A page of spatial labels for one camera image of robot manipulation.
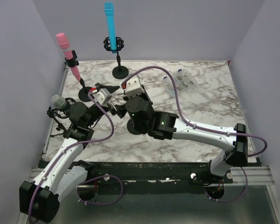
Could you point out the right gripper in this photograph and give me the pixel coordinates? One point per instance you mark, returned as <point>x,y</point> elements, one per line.
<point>142,96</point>

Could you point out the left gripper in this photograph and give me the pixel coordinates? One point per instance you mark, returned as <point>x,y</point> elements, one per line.
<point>121,110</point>

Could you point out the black round base clip stand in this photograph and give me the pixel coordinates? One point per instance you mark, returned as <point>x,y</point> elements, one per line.
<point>135,128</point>

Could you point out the black tripod shock mount stand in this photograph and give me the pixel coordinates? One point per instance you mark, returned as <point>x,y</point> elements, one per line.
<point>58,116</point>

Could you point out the silver microphone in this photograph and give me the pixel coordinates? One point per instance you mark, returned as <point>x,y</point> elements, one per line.
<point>60,103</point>

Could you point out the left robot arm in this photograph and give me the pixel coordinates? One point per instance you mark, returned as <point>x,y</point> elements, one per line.
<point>40,198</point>

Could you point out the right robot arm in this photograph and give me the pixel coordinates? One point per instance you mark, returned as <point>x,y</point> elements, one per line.
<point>164,125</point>

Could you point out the black clip stand for pink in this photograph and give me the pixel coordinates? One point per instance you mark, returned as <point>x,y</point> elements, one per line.
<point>83,92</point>

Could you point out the pink microphone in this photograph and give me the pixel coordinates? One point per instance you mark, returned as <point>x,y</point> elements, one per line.
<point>70,59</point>

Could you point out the blue microphone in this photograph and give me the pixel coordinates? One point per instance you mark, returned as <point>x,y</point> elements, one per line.
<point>109,13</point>

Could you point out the clear plastic screw box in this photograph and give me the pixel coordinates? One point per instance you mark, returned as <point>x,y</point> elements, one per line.
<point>183,79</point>

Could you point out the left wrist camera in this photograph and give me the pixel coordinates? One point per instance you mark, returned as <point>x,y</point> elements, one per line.
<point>102,96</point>

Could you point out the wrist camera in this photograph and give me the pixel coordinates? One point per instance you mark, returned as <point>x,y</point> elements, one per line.
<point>131,85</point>
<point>102,96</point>

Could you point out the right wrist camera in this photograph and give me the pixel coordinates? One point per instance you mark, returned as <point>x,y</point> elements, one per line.
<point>131,85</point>

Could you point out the black front mounting rail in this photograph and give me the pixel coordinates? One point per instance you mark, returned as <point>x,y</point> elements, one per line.
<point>136,179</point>

